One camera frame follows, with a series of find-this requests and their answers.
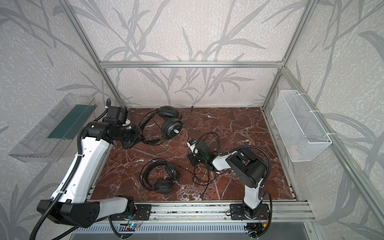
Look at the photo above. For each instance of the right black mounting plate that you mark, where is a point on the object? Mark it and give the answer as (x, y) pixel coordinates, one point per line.
(236, 212)

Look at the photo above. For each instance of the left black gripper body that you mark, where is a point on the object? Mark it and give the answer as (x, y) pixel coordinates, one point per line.
(132, 135)

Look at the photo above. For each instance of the clear plastic wall bin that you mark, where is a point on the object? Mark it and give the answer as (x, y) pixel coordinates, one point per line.
(48, 140)

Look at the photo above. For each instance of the black mounting plate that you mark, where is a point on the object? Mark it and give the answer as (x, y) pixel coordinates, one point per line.
(236, 212)
(143, 212)

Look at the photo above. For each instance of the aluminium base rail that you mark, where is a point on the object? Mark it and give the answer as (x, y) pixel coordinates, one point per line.
(215, 212)

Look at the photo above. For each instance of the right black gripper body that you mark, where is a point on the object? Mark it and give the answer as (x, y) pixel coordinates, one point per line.
(196, 157)

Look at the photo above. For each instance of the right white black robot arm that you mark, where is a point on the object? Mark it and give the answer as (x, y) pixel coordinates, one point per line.
(251, 164)

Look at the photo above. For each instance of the white wire mesh basket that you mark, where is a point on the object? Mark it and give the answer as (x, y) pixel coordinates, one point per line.
(303, 135)

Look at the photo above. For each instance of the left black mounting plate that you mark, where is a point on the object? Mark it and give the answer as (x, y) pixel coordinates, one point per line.
(143, 212)

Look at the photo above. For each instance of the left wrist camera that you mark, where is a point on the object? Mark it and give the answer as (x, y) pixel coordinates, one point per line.
(116, 116)

